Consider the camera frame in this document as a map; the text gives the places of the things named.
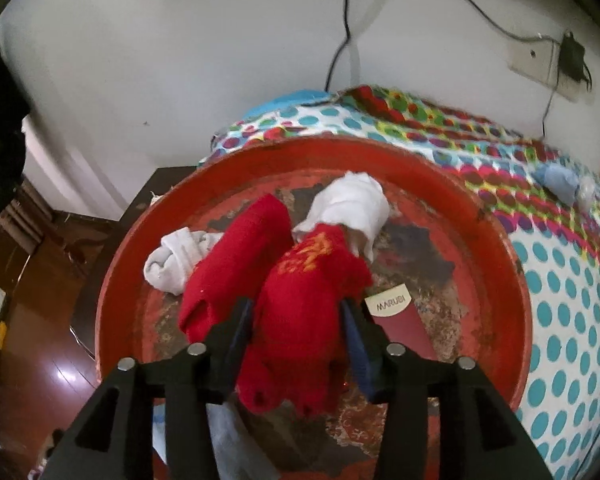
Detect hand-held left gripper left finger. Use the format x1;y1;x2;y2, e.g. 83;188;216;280
30;297;255;480

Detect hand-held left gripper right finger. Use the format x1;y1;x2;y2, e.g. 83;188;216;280
341;298;553;480

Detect dark red box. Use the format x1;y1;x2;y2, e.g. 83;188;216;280
364;294;438;361

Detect red sock with gold embroidery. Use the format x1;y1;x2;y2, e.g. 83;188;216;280
236;224;373;417

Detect plain red sock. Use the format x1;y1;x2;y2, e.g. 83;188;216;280
177;194;293;343

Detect round red tray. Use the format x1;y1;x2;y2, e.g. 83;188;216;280
94;134;533;473

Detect white sock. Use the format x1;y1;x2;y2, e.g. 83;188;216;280
292;171;391;261
144;227;226;296

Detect pale grey cloth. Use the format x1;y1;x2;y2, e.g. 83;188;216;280
152;400;281;480

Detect rolled white sock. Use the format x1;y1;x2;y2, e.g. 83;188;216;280
144;227;226;296

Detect polka dot tablecloth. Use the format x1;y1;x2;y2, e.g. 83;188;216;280
200;85;600;480

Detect brown wooden furniture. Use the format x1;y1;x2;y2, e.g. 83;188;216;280
0;172;118;281

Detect light blue sock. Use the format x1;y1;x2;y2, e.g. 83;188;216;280
532;162;581;206

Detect black power adapter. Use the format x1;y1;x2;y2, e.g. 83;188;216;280
557;31;593;92

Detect grey cable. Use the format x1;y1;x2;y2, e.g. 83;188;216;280
540;87;558;138

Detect black hanging cable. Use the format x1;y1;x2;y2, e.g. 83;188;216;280
324;0;353;93

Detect wall socket plate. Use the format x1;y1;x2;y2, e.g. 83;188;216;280
507;35;586;103

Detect black power cable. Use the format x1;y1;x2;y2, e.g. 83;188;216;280
430;0;568;46

